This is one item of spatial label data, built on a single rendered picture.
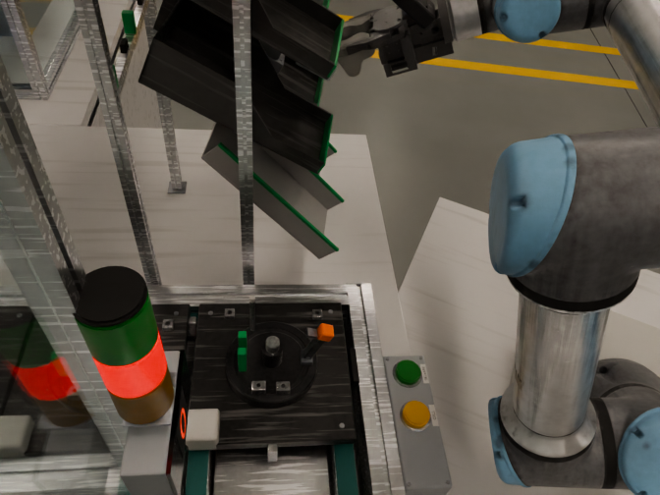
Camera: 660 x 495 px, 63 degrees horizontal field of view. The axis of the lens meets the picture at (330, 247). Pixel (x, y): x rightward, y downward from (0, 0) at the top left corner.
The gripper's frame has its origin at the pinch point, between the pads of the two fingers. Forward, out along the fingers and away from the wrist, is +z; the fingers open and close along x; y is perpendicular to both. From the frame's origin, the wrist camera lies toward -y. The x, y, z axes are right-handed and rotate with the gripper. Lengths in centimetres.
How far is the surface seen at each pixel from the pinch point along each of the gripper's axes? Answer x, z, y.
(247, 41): -23.5, 2.7, -14.0
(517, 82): 228, -51, 170
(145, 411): -65, 9, -5
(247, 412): -50, 18, 26
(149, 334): -63, 4, -13
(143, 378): -64, 6, -9
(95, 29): -25.9, 17.7, -21.7
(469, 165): 137, -15, 152
